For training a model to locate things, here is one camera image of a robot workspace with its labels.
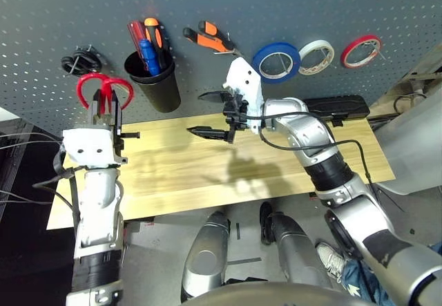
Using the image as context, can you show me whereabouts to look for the orange black handled screwdriver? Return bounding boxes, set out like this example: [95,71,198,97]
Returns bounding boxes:
[144,17,171,70]

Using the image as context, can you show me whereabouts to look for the black cup holder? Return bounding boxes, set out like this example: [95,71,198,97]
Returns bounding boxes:
[124,49,182,113]

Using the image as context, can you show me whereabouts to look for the metal peg hook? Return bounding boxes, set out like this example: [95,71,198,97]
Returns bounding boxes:
[367,41,388,62]
[319,48,333,69]
[276,52,294,74]

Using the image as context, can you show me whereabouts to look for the blue tape roll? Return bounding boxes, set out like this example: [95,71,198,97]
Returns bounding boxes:
[251,41,301,85]

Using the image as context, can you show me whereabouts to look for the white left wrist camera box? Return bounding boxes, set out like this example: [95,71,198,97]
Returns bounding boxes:
[61,128,120,171]

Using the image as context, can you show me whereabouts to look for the blue handled screwdriver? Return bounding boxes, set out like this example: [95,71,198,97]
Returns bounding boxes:
[138,38,160,77]

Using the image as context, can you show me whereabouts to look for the black flight case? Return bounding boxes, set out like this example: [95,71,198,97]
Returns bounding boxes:
[0,119,35,224]

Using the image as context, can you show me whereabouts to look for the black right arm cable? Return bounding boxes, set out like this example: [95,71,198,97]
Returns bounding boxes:
[238,111,374,186]

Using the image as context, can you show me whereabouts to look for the white sneaker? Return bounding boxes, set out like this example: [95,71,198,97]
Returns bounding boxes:
[316,242,348,283]

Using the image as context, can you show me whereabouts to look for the grey robot torso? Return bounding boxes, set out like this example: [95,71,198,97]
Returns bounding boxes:
[181,281,360,306]

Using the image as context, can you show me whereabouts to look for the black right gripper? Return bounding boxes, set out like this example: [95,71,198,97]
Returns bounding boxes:
[186,90,249,144]

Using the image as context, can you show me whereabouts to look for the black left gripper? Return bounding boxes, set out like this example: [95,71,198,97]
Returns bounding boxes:
[88,90,141,164]

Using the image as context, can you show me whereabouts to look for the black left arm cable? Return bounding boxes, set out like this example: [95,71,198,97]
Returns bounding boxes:
[32,166,84,224]

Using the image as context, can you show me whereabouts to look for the white tape roll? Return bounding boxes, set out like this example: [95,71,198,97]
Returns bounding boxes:
[297,39,336,76]

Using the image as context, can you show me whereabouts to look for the grey cable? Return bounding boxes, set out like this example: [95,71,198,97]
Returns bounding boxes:
[0,188,52,205]
[0,131,65,148]

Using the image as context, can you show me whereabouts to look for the black handled scissors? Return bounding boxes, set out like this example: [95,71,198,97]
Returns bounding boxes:
[61,45,103,76]

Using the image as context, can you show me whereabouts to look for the silver robot leg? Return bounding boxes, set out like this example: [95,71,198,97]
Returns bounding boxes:
[181,211,231,302]
[267,212,331,288]

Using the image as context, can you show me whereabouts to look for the red handled scissors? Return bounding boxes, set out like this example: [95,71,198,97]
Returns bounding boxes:
[76,73,135,115]

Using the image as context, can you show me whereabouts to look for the large grey plastic housing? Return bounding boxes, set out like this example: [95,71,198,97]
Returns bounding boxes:
[374,84,442,196]

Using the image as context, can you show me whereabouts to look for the black cable loop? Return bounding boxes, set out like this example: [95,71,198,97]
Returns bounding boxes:
[393,93,427,115]

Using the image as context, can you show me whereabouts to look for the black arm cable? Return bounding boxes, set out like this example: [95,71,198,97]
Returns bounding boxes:
[32,166,84,224]
[238,111,374,186]

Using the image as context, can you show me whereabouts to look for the silver left robot leg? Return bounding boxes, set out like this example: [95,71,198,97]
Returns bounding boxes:
[181,211,231,302]

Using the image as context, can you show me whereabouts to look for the blue jeans leg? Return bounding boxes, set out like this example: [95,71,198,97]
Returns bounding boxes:
[340,242,442,306]

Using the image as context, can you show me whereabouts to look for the long black floor tape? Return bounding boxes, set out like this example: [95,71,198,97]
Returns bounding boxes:
[227,257,262,265]

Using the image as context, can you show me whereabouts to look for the beige wooden frame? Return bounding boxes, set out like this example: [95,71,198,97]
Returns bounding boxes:
[369,43,442,120]

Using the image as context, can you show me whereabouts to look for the silver right robot leg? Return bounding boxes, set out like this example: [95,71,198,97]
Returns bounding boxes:
[267,212,331,288]

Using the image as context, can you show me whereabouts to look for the grey pegboard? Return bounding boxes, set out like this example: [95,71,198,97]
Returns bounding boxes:
[0,0,442,137]

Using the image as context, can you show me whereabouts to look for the black cable coil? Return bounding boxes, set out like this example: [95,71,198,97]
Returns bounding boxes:
[70,44,96,75]

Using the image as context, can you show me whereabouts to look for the black tool case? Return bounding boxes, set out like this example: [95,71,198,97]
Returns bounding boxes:
[303,95,371,127]

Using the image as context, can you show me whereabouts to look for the orange black pliers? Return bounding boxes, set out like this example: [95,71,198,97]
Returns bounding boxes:
[182,20,242,57]

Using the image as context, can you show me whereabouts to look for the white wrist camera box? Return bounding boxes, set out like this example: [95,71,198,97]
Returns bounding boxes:
[61,128,120,171]
[222,57,264,136]

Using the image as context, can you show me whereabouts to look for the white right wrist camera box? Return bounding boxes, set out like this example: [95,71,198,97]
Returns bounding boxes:
[222,57,264,136]

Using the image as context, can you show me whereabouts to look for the red tape roll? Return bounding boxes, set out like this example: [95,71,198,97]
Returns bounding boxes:
[340,35,383,69]

